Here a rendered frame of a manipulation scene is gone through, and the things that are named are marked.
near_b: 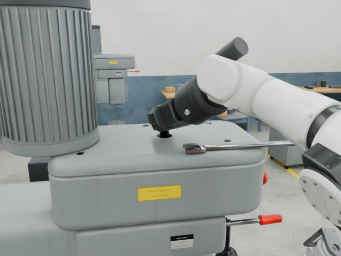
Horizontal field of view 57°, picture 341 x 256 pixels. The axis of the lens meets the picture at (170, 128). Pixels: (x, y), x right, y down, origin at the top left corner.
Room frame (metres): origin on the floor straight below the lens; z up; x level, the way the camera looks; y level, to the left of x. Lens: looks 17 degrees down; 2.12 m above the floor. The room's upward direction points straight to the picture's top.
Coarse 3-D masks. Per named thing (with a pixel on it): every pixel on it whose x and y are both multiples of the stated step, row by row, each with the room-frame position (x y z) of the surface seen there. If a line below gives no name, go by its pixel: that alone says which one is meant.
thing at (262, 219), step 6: (258, 216) 0.65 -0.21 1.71; (264, 216) 0.65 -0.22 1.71; (270, 216) 0.65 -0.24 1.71; (276, 216) 0.65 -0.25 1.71; (228, 222) 0.63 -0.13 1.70; (234, 222) 0.63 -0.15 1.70; (240, 222) 0.63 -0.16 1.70; (246, 222) 0.64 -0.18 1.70; (252, 222) 0.64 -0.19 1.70; (258, 222) 0.64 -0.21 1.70; (264, 222) 0.64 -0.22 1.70; (270, 222) 0.64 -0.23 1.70; (276, 222) 0.65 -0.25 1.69
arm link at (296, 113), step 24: (264, 96) 0.43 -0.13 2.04; (288, 96) 0.41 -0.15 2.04; (312, 96) 0.38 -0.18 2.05; (264, 120) 0.44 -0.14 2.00; (288, 120) 0.38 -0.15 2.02; (312, 120) 0.36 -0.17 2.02; (336, 120) 0.34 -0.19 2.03; (312, 144) 0.34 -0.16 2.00; (336, 144) 0.32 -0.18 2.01; (336, 168) 0.30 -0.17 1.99
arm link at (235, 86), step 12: (204, 60) 0.54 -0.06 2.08; (216, 60) 0.51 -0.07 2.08; (228, 60) 0.50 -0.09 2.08; (204, 72) 0.53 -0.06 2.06; (216, 72) 0.50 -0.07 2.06; (228, 72) 0.48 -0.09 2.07; (240, 72) 0.47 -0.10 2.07; (252, 72) 0.46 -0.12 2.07; (204, 84) 0.52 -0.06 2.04; (216, 84) 0.49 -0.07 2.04; (228, 84) 0.47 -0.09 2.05; (240, 84) 0.46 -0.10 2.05; (252, 84) 0.45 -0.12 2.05; (216, 96) 0.49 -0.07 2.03; (228, 96) 0.46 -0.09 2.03; (240, 96) 0.46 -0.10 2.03; (252, 96) 0.45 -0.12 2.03; (240, 108) 0.46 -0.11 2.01; (252, 108) 0.45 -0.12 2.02
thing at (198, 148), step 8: (184, 144) 0.63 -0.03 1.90; (192, 144) 0.63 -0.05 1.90; (200, 144) 0.63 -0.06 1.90; (208, 144) 0.63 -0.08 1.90; (216, 144) 0.63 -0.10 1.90; (224, 144) 0.62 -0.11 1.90; (232, 144) 0.63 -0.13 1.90; (240, 144) 0.63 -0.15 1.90; (248, 144) 0.63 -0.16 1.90; (256, 144) 0.63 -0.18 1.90; (264, 144) 0.63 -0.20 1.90; (272, 144) 0.63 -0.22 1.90; (280, 144) 0.63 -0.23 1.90; (288, 144) 0.63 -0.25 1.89; (192, 152) 0.59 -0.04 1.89
